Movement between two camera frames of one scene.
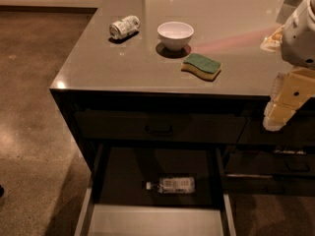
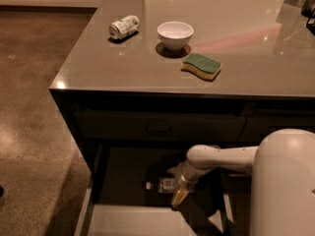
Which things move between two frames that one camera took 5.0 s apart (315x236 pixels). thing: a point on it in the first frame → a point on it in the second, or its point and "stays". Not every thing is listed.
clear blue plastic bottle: [173, 185] stays
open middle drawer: [117, 204] stays
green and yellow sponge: [201, 66] stays
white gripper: [300, 39] → [181, 178]
